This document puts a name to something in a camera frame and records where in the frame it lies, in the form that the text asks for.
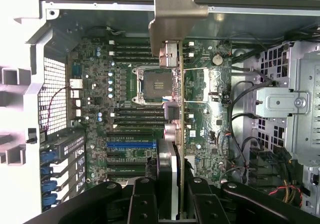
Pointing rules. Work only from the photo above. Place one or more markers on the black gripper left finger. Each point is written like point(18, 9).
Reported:
point(145, 201)

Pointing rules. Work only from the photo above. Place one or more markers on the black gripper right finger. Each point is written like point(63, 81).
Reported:
point(205, 204)

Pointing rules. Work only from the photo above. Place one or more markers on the blue expansion slot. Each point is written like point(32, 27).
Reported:
point(130, 145)

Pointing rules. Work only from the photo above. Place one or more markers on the blue card clip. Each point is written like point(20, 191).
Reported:
point(49, 200)
point(48, 186)
point(48, 156)
point(47, 170)

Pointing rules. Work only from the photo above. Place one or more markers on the CPU socket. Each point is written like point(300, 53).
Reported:
point(155, 85)

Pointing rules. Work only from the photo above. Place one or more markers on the metal drive cage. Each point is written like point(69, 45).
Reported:
point(282, 101)

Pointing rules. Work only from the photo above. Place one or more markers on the green motherboard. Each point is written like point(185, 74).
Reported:
point(100, 69)

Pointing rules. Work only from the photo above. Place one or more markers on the coin cell battery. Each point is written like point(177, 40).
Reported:
point(217, 59)

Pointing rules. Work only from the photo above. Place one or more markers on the black open PC case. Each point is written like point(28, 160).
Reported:
point(25, 22)

